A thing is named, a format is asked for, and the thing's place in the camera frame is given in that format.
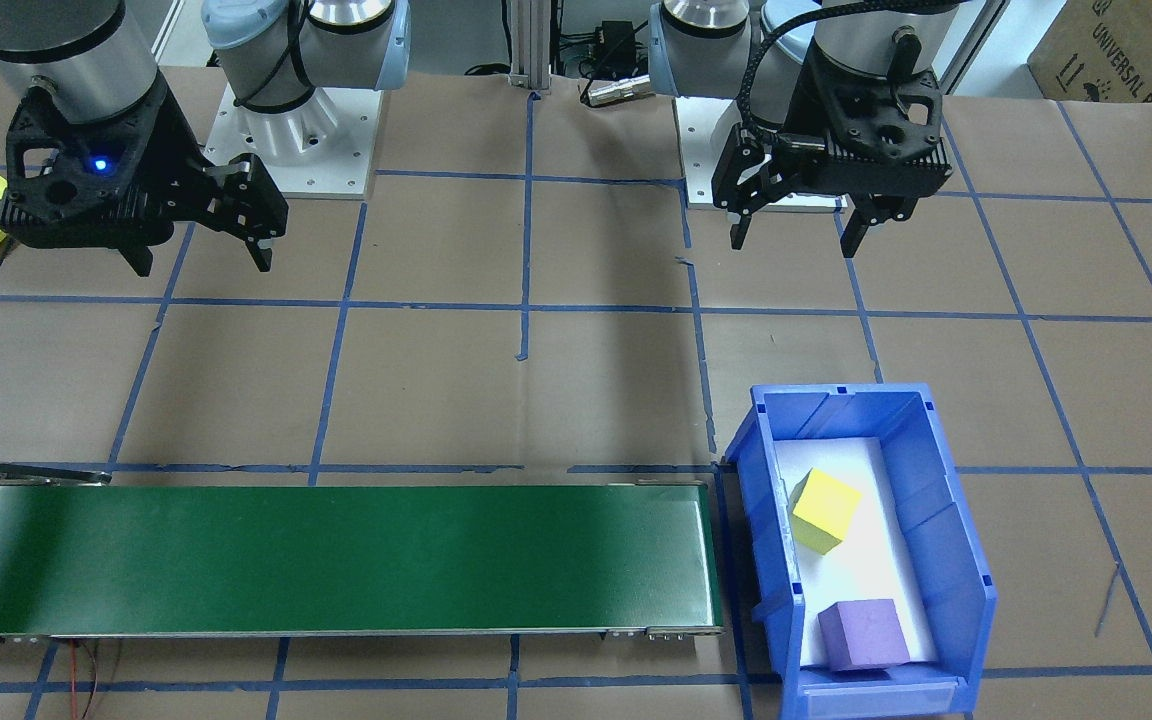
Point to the yellow foam block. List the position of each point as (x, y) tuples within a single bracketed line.
[(826, 510)]

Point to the purple foam block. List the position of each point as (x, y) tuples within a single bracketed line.
[(866, 635)]

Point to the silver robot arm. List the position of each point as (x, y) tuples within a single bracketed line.
[(706, 50), (336, 50)]

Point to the silver cylindrical connector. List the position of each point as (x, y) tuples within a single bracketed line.
[(616, 90)]

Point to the black power adapter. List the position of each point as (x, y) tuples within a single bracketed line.
[(616, 40)]

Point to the brown cardboard box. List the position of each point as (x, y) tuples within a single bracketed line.
[(1116, 50)]

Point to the white foam liner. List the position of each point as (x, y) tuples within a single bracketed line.
[(886, 570)]

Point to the green conveyor belt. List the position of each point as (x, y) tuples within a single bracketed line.
[(336, 560)]

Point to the blue plastic storage bin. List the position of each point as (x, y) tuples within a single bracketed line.
[(946, 600)]

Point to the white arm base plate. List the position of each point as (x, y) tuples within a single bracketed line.
[(336, 170), (698, 180)]

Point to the aluminium profile post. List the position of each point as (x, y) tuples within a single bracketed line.
[(531, 50)]

